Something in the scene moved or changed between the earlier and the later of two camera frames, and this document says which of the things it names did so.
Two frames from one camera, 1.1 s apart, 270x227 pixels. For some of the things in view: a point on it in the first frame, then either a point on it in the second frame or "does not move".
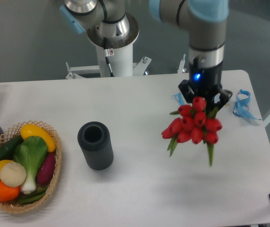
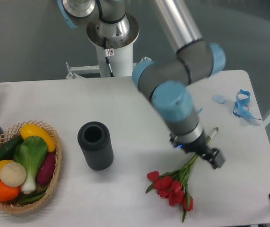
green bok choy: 31,153 does not move
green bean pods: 32,196 does not move
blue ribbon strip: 241,108 does not move
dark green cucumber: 6,152 does not move
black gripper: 204,82 → 200,146
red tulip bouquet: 194,124 → 173,185
